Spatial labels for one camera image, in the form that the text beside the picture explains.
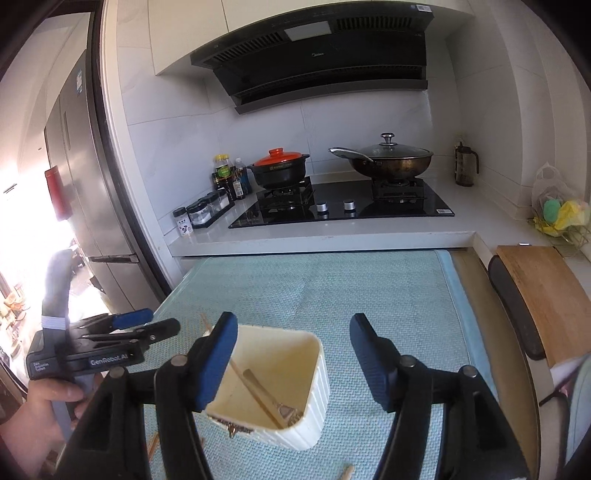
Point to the red fridge hanger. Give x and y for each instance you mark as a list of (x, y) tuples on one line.
[(56, 191)]

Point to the black curved chair back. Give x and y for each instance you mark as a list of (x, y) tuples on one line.
[(512, 304)]

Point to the black range hood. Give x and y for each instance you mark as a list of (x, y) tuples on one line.
[(314, 60)]

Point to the clear spice jar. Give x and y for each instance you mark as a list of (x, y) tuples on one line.
[(223, 199), (201, 213), (213, 204)]

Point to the cream ribbed utensil holder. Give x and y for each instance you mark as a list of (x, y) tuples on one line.
[(286, 346)]

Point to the yellow cap oil bottle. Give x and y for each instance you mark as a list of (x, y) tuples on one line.
[(223, 171)]

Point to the wooden cutting board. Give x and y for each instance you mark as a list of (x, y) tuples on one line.
[(545, 295)]

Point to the clear bottle white cap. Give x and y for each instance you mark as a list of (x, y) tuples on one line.
[(241, 177)]

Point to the wok with glass lid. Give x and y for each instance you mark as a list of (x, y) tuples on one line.
[(392, 166)]

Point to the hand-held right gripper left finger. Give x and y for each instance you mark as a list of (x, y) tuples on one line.
[(217, 364)]

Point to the person's left hand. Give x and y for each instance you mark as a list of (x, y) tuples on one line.
[(32, 410)]

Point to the grey refrigerator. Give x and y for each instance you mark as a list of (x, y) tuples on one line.
[(92, 184)]

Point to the green scrub ball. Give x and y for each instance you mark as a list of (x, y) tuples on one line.
[(551, 209)]

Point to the person's light blue clothing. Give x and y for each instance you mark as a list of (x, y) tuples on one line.
[(579, 406)]

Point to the yellow cloth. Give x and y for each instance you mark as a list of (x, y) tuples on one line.
[(570, 210)]

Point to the black spice jar tray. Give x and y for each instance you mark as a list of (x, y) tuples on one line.
[(217, 219)]

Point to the clear plastic bag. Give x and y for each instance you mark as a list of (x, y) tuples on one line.
[(549, 184)]

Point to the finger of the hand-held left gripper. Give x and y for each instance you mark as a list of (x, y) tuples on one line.
[(134, 318), (159, 328)]

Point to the gold fork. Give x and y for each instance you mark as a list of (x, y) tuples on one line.
[(288, 410)]

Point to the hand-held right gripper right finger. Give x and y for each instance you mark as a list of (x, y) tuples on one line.
[(369, 364)]

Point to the dark kettle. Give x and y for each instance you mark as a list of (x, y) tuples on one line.
[(464, 168)]

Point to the light blue woven mat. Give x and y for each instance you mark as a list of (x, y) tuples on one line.
[(323, 286)]

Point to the dark sauce bottle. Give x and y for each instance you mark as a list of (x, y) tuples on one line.
[(237, 188)]

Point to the black clay pot orange lid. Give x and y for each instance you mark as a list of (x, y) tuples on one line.
[(281, 173)]

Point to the cluttered shelf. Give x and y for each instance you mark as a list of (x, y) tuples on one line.
[(9, 314)]

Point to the black glass gas cooktop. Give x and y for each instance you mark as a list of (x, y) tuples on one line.
[(369, 207)]

